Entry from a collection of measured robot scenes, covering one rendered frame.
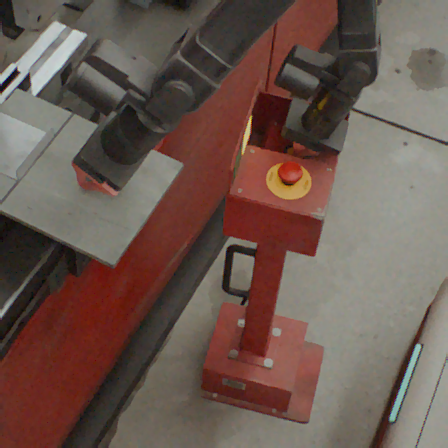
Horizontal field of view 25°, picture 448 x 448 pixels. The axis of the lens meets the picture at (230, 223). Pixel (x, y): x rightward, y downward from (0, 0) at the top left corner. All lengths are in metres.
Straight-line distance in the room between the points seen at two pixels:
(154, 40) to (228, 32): 0.63
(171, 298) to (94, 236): 1.06
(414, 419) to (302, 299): 0.53
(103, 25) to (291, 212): 0.43
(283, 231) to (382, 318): 0.82
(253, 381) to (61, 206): 0.96
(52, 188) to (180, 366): 1.04
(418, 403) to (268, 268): 0.41
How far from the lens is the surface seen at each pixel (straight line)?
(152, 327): 2.26
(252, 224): 1.61
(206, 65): 1.03
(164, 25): 1.66
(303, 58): 1.51
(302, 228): 1.59
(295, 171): 1.56
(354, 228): 2.50
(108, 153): 1.17
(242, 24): 1.01
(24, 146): 1.34
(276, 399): 2.18
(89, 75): 1.09
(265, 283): 1.89
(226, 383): 2.17
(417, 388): 2.01
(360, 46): 1.47
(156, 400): 2.23
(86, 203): 1.28
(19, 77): 1.42
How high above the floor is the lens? 2.04
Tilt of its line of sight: 56 degrees down
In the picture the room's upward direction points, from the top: 6 degrees clockwise
